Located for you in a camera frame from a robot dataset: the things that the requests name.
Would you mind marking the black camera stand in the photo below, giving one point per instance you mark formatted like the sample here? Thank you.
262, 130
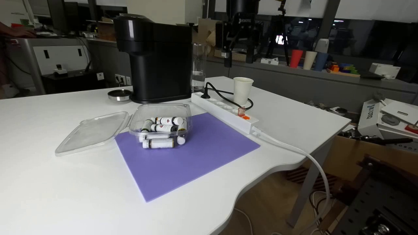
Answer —
242, 34

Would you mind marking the bag of batteries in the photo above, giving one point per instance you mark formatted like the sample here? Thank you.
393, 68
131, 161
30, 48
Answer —
161, 111

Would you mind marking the white printed carton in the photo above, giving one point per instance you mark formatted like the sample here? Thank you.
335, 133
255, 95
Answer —
387, 117

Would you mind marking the white power strip orange switch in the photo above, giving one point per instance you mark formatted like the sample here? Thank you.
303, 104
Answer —
223, 111

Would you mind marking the grey long counter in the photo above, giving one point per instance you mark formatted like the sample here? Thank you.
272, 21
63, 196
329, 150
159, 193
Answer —
305, 85

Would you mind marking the grey metal cabinet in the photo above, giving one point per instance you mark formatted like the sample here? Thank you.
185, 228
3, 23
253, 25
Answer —
53, 60

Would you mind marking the cream cup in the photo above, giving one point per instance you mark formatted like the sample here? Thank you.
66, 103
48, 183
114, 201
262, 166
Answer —
310, 60

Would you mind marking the colourful toy blocks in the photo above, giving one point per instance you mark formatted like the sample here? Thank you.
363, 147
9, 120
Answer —
344, 68

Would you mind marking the white paper cup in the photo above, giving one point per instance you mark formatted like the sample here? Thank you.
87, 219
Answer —
244, 91

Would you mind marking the purple paper mat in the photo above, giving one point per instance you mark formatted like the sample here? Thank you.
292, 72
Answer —
184, 164

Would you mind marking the grey table leg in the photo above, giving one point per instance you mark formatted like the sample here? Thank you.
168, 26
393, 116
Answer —
309, 187

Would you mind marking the small white box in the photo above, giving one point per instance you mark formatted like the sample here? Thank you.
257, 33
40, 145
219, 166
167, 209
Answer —
385, 70

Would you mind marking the white marker black cap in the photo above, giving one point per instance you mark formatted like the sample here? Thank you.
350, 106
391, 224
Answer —
165, 128
173, 120
163, 136
144, 136
159, 144
181, 140

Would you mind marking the blue cup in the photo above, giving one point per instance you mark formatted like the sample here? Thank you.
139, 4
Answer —
321, 61

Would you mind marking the clear plastic container lid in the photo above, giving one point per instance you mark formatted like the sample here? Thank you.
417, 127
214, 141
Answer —
92, 132

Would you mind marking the clear glass water tank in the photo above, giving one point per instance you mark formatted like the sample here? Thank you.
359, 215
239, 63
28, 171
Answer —
199, 65

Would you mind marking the red cup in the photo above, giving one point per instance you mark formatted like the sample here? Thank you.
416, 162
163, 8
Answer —
296, 59

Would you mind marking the black coffee machine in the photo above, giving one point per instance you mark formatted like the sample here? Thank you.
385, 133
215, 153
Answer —
161, 60

